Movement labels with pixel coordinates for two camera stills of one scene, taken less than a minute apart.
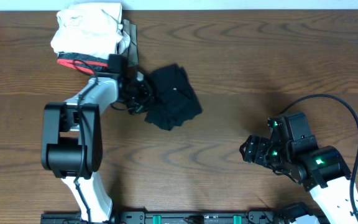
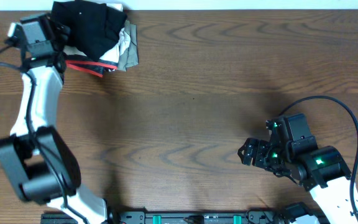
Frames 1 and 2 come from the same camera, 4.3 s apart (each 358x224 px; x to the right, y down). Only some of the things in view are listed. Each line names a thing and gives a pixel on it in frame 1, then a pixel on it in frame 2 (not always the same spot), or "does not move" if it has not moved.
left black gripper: [145, 99] → [58, 40]
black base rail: [186, 216] does not move
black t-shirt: [175, 101] → [94, 27]
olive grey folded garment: [133, 53] does not move
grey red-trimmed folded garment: [82, 62] does not move
